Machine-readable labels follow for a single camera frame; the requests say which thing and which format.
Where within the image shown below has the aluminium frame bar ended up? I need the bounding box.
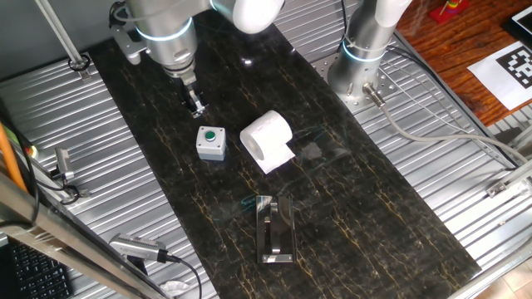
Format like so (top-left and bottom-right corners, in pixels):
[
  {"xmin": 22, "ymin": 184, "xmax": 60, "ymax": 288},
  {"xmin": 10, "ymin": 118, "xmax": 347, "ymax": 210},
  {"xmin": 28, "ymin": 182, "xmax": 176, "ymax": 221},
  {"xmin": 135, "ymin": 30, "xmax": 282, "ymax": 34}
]
[{"xmin": 0, "ymin": 172, "xmax": 171, "ymax": 299}]

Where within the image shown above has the crumpled white tissue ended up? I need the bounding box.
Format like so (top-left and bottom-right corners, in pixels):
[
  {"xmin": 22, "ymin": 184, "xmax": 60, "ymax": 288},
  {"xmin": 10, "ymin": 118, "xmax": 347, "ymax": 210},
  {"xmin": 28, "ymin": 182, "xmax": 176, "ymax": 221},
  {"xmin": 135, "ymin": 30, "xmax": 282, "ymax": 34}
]
[{"xmin": 160, "ymin": 280, "xmax": 192, "ymax": 298}]

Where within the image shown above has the red stacking toy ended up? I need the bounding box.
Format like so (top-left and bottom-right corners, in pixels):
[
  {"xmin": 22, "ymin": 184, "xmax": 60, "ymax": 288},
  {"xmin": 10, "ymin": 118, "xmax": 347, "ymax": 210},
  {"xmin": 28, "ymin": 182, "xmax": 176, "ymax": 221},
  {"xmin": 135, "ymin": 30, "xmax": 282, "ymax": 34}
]
[{"xmin": 429, "ymin": 0, "xmax": 470, "ymax": 25}]

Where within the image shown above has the thick grey cable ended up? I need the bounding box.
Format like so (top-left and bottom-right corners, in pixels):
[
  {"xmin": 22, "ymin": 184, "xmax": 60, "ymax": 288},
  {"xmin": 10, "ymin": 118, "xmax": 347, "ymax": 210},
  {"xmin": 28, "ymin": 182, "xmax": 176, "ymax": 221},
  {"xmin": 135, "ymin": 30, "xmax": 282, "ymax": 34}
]
[{"xmin": 362, "ymin": 81, "xmax": 532, "ymax": 167}]

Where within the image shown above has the silver ribbed camera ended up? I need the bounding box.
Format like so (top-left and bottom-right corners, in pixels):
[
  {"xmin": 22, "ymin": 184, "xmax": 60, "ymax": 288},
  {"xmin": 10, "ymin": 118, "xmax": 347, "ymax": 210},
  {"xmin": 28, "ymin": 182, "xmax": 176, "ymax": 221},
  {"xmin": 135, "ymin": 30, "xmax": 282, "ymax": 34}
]
[{"xmin": 108, "ymin": 233, "xmax": 170, "ymax": 263}]

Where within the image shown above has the aluminium corner bracket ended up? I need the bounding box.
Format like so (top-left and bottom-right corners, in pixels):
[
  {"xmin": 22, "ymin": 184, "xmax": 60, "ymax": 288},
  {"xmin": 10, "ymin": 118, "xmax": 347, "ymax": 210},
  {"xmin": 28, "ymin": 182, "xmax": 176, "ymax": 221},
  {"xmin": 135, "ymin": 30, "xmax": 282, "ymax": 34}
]
[{"xmin": 485, "ymin": 159, "xmax": 532, "ymax": 199}]

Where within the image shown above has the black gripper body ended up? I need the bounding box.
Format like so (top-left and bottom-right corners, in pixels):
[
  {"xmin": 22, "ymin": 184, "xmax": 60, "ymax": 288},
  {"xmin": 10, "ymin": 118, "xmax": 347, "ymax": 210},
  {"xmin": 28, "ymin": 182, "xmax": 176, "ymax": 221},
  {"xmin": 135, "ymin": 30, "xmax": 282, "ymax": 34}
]
[{"xmin": 179, "ymin": 74, "xmax": 201, "ymax": 107}]

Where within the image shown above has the black keyboard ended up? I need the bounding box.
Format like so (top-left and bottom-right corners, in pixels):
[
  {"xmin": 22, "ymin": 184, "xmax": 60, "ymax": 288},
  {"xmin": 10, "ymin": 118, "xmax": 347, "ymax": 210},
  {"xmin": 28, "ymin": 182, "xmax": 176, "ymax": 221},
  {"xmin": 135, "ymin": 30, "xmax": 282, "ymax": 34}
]
[{"xmin": 7, "ymin": 239, "xmax": 75, "ymax": 299}]

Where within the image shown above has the grey clamp tool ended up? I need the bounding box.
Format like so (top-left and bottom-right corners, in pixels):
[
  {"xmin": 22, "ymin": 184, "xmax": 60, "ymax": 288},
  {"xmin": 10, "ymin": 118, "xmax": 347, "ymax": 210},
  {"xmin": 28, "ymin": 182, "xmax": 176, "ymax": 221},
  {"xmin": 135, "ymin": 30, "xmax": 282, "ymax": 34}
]
[{"xmin": 48, "ymin": 148, "xmax": 91, "ymax": 205}]

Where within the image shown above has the black camera cable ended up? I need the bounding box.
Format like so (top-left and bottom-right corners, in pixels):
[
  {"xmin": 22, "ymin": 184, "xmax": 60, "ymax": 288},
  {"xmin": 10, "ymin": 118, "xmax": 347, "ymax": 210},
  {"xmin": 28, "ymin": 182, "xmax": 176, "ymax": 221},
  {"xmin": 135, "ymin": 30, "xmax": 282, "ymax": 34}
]
[{"xmin": 165, "ymin": 253, "xmax": 204, "ymax": 299}]

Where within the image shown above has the white toilet paper roll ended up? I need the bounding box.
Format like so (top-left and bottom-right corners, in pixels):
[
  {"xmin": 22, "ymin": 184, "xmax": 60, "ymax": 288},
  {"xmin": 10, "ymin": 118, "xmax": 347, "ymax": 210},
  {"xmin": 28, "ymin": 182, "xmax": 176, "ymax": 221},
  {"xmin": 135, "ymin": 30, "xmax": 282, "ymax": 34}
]
[{"xmin": 239, "ymin": 110, "xmax": 297, "ymax": 174}]

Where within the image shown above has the paper sheet with black marker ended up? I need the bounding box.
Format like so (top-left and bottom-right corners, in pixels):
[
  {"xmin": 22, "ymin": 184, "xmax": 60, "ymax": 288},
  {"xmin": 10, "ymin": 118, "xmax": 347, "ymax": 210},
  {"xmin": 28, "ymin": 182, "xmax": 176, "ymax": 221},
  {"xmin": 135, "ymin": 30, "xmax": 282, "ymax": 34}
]
[{"xmin": 467, "ymin": 40, "xmax": 532, "ymax": 111}]

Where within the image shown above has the aluminium pole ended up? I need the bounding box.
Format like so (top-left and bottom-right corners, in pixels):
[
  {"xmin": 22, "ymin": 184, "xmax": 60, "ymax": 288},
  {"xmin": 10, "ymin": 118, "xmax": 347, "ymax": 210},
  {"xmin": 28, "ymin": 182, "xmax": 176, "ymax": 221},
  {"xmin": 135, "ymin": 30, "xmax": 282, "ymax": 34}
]
[{"xmin": 35, "ymin": 0, "xmax": 92, "ymax": 81}]

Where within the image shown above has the brown wooden table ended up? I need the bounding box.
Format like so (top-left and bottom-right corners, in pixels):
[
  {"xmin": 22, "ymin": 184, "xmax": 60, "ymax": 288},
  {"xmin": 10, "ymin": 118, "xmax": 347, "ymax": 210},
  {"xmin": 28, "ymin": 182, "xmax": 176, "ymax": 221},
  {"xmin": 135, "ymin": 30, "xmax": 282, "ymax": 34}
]
[{"xmin": 394, "ymin": 0, "xmax": 532, "ymax": 128}]

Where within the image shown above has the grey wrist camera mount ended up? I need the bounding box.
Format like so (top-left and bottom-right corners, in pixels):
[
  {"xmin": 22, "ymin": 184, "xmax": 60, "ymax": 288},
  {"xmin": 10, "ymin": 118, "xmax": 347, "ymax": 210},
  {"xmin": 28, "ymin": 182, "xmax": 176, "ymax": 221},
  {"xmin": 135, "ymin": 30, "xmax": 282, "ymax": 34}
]
[{"xmin": 110, "ymin": 22, "xmax": 150, "ymax": 66}]

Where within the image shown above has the black marble pattern mat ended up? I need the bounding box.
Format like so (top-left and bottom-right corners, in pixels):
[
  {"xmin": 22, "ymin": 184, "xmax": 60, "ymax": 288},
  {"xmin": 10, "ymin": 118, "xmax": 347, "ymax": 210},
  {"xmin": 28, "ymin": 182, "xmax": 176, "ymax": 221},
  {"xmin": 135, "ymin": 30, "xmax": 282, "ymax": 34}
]
[{"xmin": 88, "ymin": 10, "xmax": 482, "ymax": 299}]

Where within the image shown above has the orange pipe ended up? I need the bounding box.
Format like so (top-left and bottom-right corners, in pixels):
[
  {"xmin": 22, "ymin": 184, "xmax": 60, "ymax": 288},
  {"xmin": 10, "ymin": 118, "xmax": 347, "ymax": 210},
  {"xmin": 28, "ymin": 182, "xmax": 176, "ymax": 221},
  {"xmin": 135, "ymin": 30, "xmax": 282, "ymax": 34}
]
[{"xmin": 0, "ymin": 122, "xmax": 28, "ymax": 193}]

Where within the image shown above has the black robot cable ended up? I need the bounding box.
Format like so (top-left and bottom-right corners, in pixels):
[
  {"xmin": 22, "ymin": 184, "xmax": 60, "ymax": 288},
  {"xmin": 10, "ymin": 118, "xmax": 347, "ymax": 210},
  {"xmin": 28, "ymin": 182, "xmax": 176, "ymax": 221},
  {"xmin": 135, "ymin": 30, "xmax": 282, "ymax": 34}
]
[{"xmin": 386, "ymin": 43, "xmax": 519, "ymax": 169}]

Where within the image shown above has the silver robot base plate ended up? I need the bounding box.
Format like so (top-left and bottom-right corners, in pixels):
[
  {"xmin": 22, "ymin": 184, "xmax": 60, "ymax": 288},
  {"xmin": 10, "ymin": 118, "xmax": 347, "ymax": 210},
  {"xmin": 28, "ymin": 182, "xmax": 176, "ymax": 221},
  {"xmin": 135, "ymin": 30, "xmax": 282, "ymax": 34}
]
[{"xmin": 309, "ymin": 51, "xmax": 401, "ymax": 116}]

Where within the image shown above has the white box green push button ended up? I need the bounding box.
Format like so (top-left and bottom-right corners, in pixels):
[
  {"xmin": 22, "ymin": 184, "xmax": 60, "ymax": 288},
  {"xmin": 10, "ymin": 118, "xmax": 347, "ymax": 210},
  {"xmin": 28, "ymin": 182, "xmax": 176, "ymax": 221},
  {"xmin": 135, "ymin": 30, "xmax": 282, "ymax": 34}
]
[{"xmin": 195, "ymin": 125, "xmax": 228, "ymax": 162}]

